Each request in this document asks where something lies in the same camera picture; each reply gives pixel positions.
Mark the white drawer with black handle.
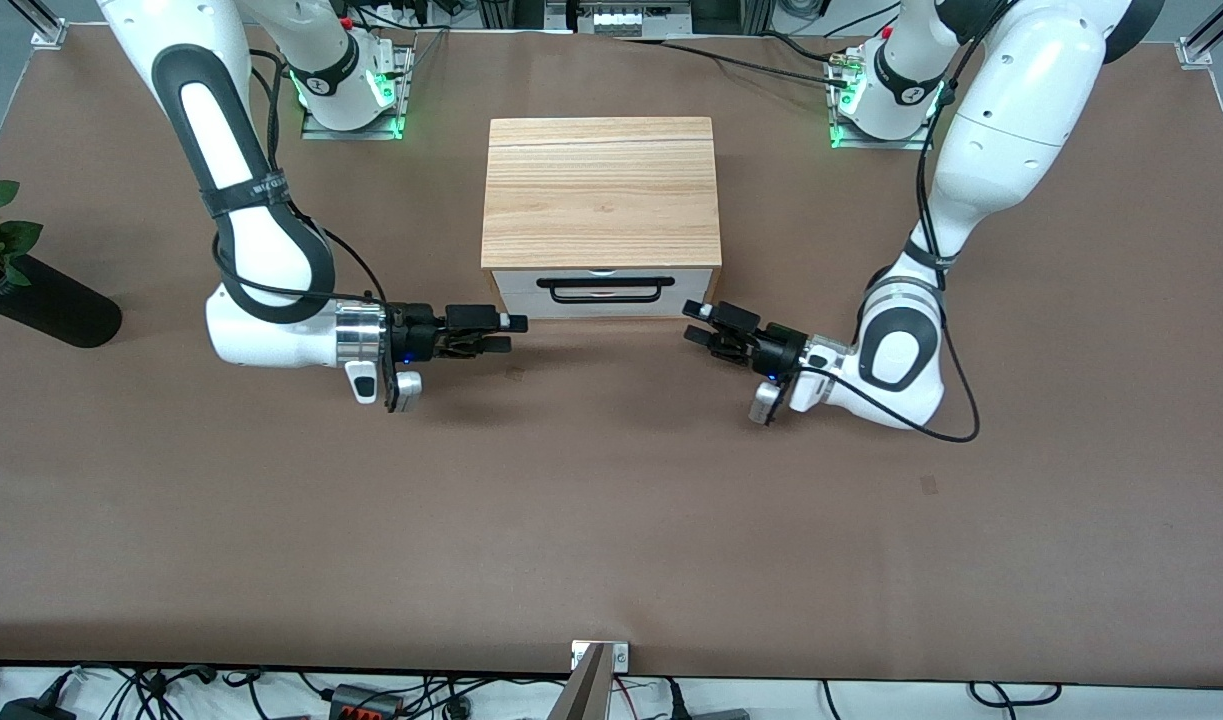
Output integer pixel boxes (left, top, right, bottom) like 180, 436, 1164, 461
491, 268, 717, 301
504, 285, 711, 321

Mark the light wooden drawer cabinet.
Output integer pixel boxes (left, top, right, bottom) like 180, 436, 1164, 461
481, 117, 723, 321

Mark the silver control device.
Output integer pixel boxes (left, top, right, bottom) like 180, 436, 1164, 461
545, 0, 694, 39

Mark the black vase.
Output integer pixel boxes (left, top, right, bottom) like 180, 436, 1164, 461
0, 253, 124, 349

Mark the red and black connector box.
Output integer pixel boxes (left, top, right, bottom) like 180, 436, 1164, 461
328, 684, 405, 720

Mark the black power adapter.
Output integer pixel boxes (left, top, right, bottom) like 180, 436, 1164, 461
0, 670, 80, 720

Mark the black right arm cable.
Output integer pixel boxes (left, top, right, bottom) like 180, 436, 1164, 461
213, 48, 392, 307

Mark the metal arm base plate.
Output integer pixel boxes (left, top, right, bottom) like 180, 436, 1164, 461
828, 50, 938, 152
301, 44, 414, 141

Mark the black cable on table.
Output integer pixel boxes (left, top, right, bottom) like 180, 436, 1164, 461
619, 34, 854, 87

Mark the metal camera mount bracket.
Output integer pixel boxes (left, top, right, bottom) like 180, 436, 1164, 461
549, 640, 631, 720

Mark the black looped cable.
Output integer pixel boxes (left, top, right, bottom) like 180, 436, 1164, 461
968, 682, 1063, 708

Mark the aluminium frame corner profile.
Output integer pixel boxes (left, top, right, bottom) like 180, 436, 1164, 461
9, 0, 69, 50
1177, 0, 1223, 70

